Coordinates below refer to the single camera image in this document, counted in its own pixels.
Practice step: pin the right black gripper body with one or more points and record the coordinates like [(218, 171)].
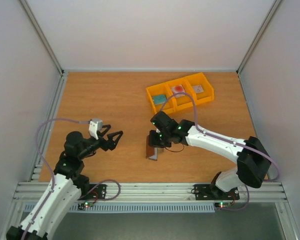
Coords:
[(158, 141)]

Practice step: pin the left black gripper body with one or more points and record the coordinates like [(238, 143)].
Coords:
[(105, 145)]

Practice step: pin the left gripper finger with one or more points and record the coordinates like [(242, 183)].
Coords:
[(113, 139), (104, 129)]

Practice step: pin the brown leather card holder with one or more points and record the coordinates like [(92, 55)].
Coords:
[(152, 153)]

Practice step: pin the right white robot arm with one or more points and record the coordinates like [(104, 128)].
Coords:
[(251, 158)]

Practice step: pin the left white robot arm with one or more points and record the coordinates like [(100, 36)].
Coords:
[(67, 184)]

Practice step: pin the teal card stack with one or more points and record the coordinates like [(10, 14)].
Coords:
[(159, 99)]

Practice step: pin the red circle card stack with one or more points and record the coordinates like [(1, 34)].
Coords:
[(177, 89)]

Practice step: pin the grey white card stack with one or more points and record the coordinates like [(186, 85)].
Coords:
[(198, 89)]

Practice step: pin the left circuit board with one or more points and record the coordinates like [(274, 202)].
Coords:
[(86, 205)]

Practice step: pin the circuit board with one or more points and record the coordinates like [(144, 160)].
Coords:
[(86, 205), (222, 205)]

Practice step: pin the yellow three-compartment bin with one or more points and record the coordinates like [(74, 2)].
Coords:
[(183, 100)]

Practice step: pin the right circuit board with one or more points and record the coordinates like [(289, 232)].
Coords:
[(222, 205)]

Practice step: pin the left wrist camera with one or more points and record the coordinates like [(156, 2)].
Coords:
[(95, 124)]

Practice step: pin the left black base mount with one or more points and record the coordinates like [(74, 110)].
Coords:
[(98, 192)]

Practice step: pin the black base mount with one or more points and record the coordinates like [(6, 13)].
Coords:
[(202, 192), (98, 192)]

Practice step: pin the grey slotted cable duct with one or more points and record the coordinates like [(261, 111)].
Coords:
[(116, 208)]

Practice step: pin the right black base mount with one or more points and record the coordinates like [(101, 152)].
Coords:
[(202, 192)]

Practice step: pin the aluminium front rail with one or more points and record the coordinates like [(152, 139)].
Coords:
[(269, 192)]

